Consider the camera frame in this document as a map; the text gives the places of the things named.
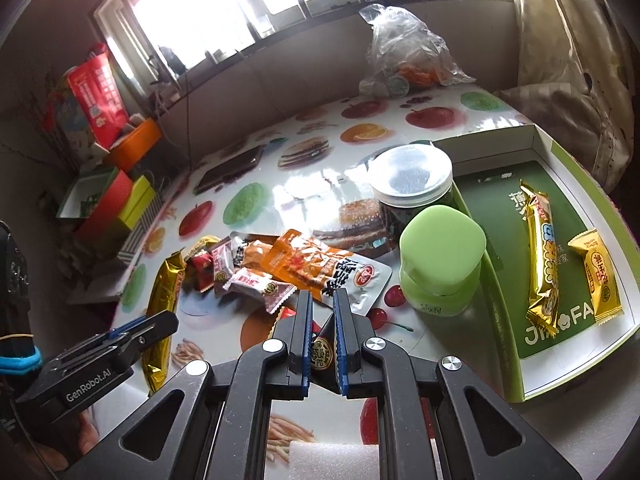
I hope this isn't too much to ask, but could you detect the yellow peanut crisp packet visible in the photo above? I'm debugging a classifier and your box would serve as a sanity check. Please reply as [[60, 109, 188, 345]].
[[141, 250, 186, 396]]

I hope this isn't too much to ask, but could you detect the clear plastic bag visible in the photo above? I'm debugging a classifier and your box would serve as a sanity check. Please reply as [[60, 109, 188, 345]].
[[359, 3, 475, 99]]

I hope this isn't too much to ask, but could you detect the pink white nougat candy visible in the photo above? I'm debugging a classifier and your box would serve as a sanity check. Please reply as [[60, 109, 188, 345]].
[[222, 268, 297, 314]]

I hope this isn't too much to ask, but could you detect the beige floral curtain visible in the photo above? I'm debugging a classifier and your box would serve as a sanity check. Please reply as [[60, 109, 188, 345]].
[[499, 0, 634, 191]]

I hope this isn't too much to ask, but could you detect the person's left hand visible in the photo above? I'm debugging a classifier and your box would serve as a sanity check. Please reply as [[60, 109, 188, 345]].
[[25, 408, 100, 474]]

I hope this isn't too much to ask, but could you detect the red paper bag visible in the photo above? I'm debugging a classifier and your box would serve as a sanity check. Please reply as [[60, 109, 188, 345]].
[[66, 42, 129, 150]]

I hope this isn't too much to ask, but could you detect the green glass jar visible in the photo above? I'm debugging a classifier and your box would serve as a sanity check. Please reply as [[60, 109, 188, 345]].
[[399, 205, 486, 318]]

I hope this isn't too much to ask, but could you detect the white foam sheet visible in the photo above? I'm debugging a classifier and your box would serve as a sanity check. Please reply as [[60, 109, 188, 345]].
[[89, 378, 640, 480]]

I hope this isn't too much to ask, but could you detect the small yellow peanut candy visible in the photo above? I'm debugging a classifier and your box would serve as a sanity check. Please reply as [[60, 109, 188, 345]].
[[567, 229, 623, 324]]

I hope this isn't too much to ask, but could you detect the clear jar white lid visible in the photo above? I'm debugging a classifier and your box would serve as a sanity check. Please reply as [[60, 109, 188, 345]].
[[367, 143, 454, 242]]

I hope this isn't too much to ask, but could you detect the orange storage box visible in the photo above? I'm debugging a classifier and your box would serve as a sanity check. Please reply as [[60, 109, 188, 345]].
[[102, 118, 162, 172]]

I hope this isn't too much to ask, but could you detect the black smartphone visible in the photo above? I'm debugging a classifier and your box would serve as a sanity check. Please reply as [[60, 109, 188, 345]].
[[193, 144, 265, 195]]

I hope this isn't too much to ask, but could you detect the long gold snack bar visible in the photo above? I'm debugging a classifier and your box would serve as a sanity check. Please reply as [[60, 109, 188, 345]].
[[520, 181, 560, 337]]

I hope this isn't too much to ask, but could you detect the green gift box tray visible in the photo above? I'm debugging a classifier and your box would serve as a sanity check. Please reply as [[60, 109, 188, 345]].
[[437, 125, 639, 402]]

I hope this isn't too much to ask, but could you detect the black white striped box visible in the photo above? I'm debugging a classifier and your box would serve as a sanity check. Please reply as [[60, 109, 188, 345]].
[[115, 196, 164, 266]]

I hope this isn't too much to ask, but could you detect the yellow green box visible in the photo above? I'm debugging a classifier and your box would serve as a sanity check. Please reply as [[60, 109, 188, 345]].
[[115, 177, 156, 232]]

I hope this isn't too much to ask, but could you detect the orange konjac snack pouch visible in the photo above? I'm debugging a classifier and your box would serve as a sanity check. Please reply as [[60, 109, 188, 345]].
[[234, 229, 358, 304]]

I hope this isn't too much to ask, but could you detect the black red snack packet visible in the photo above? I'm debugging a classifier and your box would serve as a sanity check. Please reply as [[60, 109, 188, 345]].
[[264, 296, 340, 400]]

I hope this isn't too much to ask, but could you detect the red dotted box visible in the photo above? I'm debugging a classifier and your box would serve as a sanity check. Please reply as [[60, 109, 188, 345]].
[[56, 168, 134, 243]]

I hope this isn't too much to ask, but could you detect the red triangular snack packet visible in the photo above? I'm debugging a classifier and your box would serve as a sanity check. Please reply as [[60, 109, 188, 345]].
[[188, 249, 215, 292]]

